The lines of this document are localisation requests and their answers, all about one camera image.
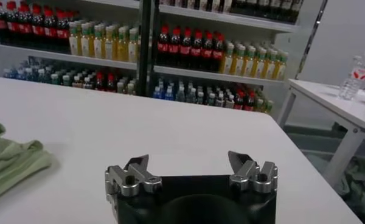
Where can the black-framed glass cooler door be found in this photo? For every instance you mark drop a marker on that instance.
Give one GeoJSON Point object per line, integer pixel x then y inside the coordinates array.
{"type": "Point", "coordinates": [312, 38]}

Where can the small green-tinted water bottle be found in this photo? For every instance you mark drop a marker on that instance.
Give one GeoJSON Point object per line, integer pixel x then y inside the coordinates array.
{"type": "Point", "coordinates": [180, 95]}
{"type": "Point", "coordinates": [191, 96]}

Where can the small red-cap cola bottle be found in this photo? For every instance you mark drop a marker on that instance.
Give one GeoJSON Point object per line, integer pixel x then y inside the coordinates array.
{"type": "Point", "coordinates": [100, 82]}
{"type": "Point", "coordinates": [249, 103]}
{"type": "Point", "coordinates": [239, 102]}
{"type": "Point", "coordinates": [111, 83]}

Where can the white beverage display cooler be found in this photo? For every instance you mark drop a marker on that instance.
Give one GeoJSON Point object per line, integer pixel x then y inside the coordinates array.
{"type": "Point", "coordinates": [216, 76]}

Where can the small beige-label drink bottle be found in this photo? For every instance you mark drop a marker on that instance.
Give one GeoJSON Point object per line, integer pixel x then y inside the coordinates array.
{"type": "Point", "coordinates": [230, 102]}
{"type": "Point", "coordinates": [220, 100]}

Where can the green-cap yellow tea bottle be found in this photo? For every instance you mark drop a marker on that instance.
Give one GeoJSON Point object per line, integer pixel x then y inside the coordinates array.
{"type": "Point", "coordinates": [270, 67]}
{"type": "Point", "coordinates": [109, 47]}
{"type": "Point", "coordinates": [260, 66]}
{"type": "Point", "coordinates": [281, 69]}
{"type": "Point", "coordinates": [249, 65]}
{"type": "Point", "coordinates": [74, 44]}
{"type": "Point", "coordinates": [228, 62]}
{"type": "Point", "coordinates": [97, 46]}
{"type": "Point", "coordinates": [133, 50]}
{"type": "Point", "coordinates": [85, 45]}
{"type": "Point", "coordinates": [239, 64]}
{"type": "Point", "coordinates": [122, 48]}

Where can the light green polo shirt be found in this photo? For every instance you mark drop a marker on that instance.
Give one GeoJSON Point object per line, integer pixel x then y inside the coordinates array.
{"type": "Point", "coordinates": [15, 164]}

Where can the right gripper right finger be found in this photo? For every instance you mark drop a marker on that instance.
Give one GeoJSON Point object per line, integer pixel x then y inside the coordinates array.
{"type": "Point", "coordinates": [255, 178]}

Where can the white side table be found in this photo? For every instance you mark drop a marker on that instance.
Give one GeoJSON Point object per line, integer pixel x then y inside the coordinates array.
{"type": "Point", "coordinates": [322, 97]}

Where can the crumpled pale green cloth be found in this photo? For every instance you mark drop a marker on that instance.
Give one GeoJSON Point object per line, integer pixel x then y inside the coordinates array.
{"type": "Point", "coordinates": [362, 191]}

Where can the metal drinks shelf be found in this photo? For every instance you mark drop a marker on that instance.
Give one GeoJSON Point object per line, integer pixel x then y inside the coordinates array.
{"type": "Point", "coordinates": [79, 59]}

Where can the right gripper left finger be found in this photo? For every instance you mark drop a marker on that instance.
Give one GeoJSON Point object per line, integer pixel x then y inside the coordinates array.
{"type": "Point", "coordinates": [130, 179]}

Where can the small blue drink bottle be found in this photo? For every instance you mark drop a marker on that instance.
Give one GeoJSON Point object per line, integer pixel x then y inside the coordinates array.
{"type": "Point", "coordinates": [169, 95]}
{"type": "Point", "coordinates": [157, 93]}

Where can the clear plastic water bottle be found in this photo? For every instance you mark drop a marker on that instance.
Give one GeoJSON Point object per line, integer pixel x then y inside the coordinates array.
{"type": "Point", "coordinates": [351, 85]}

